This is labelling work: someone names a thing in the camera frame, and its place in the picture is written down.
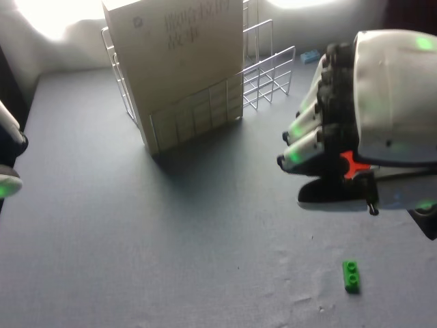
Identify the red star block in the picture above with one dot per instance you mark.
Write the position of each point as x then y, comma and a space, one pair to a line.
353, 165

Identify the white backdrop sheet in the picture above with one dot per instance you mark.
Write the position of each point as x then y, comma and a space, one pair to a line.
68, 34

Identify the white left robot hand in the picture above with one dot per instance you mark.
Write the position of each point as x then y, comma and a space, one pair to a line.
8, 143

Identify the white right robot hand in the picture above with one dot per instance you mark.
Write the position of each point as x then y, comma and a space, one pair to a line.
385, 102

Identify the blue toy brick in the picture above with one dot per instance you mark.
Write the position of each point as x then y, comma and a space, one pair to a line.
310, 57

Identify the green toy brick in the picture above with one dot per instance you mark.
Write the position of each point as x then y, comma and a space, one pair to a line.
352, 278

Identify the beige book with black characters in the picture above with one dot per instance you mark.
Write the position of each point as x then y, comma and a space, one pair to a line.
184, 68

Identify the grey table cloth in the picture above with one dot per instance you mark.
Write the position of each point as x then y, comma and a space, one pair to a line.
170, 222

